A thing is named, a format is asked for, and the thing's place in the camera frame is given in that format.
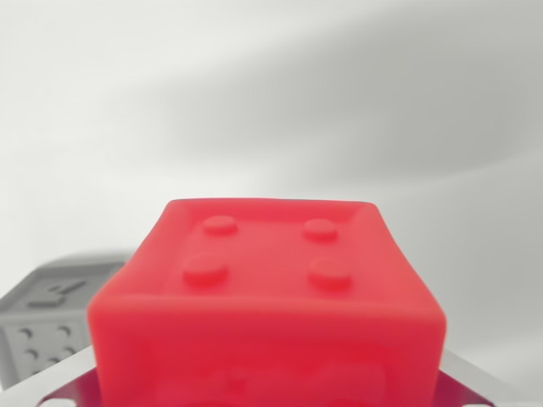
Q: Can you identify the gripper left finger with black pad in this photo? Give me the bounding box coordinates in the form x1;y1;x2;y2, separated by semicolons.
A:
0;343;104;407

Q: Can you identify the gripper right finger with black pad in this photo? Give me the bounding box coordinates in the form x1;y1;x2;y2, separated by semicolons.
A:
431;346;502;407

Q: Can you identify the red studded cube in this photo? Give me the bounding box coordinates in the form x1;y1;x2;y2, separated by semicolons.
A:
86;198;448;407

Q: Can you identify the grey studded cube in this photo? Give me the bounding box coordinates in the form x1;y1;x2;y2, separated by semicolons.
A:
0;259;129;390

